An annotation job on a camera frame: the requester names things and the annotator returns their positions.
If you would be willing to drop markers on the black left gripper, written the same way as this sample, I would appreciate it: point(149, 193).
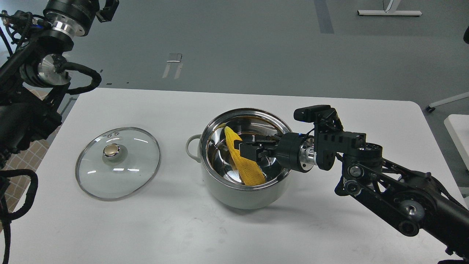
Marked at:
point(75, 17)

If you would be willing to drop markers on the white caster leg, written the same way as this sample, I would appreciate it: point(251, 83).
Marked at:
point(432, 106)

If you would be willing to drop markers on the grey steel cooking pot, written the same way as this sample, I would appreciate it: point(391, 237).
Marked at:
point(219, 172)

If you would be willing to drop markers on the white side table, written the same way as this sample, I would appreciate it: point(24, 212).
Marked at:
point(458, 129)

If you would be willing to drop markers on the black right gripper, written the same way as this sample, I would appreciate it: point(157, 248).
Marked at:
point(292, 150)

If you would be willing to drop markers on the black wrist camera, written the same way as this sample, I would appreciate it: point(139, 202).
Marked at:
point(324, 118)

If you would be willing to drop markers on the yellow corn cob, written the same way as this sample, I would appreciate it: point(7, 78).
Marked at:
point(249, 171)

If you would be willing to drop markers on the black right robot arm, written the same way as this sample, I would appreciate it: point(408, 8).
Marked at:
point(406, 199)

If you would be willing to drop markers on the white desk leg base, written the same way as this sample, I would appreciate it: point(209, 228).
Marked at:
point(390, 10)

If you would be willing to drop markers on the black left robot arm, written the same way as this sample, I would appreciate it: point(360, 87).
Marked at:
point(35, 79)

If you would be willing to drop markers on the glass pot lid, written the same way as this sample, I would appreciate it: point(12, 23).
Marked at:
point(118, 163)

